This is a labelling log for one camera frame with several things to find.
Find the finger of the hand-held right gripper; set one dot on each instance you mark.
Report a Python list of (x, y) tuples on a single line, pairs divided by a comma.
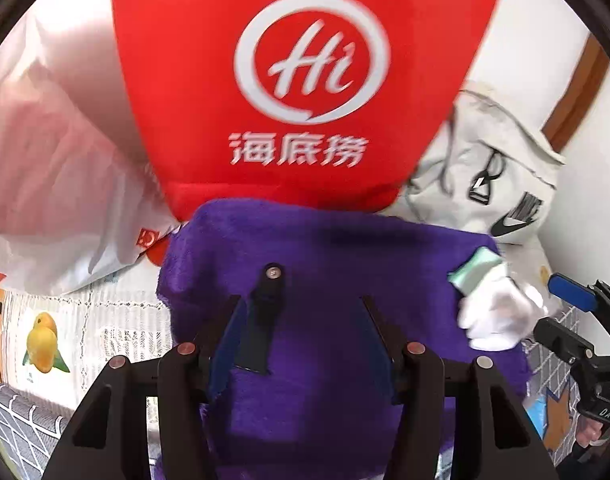
[(571, 292), (562, 340)]

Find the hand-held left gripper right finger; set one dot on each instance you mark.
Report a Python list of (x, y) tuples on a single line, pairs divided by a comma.
[(385, 366)]

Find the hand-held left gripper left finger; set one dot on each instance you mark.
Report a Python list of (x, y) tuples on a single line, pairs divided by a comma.
[(224, 362)]

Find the person's right hand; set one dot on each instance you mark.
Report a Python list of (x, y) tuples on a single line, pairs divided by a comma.
[(592, 430)]

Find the white sock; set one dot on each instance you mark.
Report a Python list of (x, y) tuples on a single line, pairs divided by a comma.
[(495, 315)]

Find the purple fleece cloth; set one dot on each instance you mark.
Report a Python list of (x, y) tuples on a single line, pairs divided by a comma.
[(325, 270)]

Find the beige backpack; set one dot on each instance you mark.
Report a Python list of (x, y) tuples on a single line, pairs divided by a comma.
[(515, 160)]

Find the fruit print bedsheet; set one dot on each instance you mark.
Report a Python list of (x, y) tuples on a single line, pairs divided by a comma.
[(85, 320)]

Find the grey plaid blanket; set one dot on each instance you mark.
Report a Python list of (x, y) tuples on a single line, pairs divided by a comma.
[(20, 410)]

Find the white plastic bag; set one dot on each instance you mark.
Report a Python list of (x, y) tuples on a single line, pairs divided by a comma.
[(60, 160)]

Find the red paper bag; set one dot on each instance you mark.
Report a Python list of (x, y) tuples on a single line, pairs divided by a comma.
[(185, 85)]

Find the wooden door frame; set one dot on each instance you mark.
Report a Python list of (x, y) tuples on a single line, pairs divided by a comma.
[(580, 90)]

